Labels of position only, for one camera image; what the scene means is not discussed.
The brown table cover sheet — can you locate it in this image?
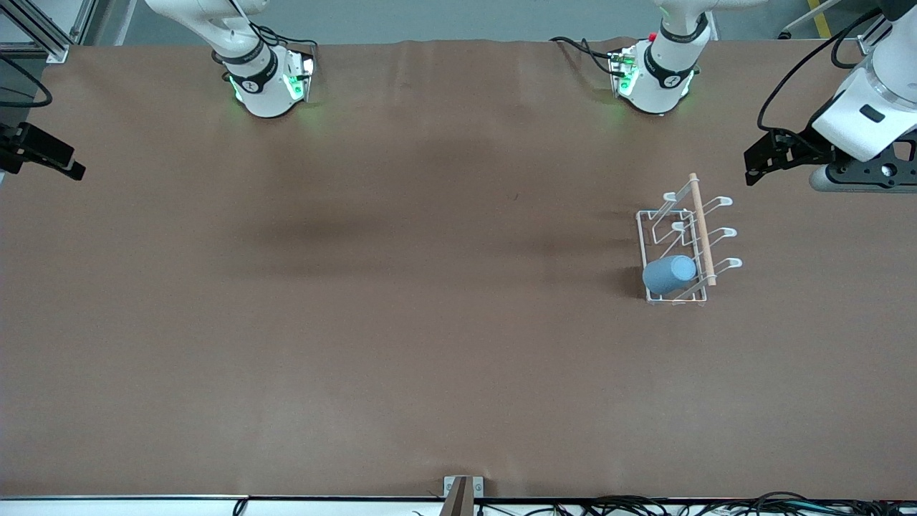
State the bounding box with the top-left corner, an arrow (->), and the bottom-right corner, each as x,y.
0,37 -> 917,500

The aluminium frame profile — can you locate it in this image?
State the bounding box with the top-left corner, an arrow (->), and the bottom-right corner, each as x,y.
0,0 -> 97,64
858,0 -> 896,57

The white wire cup holder rack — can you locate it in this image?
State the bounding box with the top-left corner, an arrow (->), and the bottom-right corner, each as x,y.
636,172 -> 744,307

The white table edge rail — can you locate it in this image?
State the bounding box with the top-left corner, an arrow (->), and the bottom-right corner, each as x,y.
0,494 -> 917,516

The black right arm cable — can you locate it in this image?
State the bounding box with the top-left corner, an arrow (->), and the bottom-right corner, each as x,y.
0,54 -> 53,109

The black cable bundle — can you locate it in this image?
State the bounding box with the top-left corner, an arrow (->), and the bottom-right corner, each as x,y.
473,491 -> 917,516

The blue plastic cup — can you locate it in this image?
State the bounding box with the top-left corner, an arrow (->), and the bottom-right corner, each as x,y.
643,255 -> 698,295

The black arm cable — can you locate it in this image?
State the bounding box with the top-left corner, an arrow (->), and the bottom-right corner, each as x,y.
0,54 -> 53,109
757,7 -> 885,140

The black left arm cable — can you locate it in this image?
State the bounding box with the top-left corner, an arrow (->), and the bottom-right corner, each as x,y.
757,7 -> 885,140

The brown mount post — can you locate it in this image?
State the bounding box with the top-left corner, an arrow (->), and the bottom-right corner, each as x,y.
446,477 -> 475,516

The white stand leg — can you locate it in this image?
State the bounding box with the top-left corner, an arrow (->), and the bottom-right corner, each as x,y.
779,0 -> 840,40

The grey metal mount bracket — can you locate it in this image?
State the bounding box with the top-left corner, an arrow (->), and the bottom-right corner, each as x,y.
443,475 -> 485,516

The black base cable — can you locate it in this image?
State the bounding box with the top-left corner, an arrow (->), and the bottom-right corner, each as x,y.
550,36 -> 618,76
251,25 -> 317,62

